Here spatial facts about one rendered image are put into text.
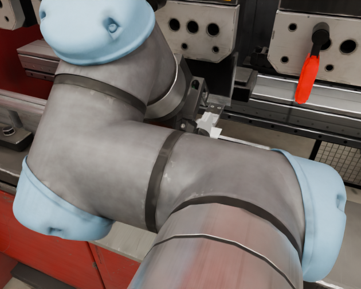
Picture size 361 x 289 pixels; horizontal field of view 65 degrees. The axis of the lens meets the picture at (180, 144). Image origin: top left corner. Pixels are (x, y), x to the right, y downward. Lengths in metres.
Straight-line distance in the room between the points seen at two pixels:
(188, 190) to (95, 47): 0.11
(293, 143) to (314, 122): 1.50
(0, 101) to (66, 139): 0.67
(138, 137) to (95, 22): 0.08
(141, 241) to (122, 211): 0.22
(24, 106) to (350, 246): 0.78
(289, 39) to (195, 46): 0.13
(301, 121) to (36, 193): 0.68
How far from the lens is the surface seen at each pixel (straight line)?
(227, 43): 0.42
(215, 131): 0.58
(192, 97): 0.39
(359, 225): 0.67
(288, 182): 0.17
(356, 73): 0.43
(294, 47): 0.41
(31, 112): 0.79
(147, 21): 0.22
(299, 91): 0.40
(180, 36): 0.44
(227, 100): 0.51
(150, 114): 0.31
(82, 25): 0.21
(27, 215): 0.21
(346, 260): 0.61
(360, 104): 0.83
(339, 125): 0.80
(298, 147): 2.27
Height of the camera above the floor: 1.35
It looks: 40 degrees down
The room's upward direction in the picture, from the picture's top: straight up
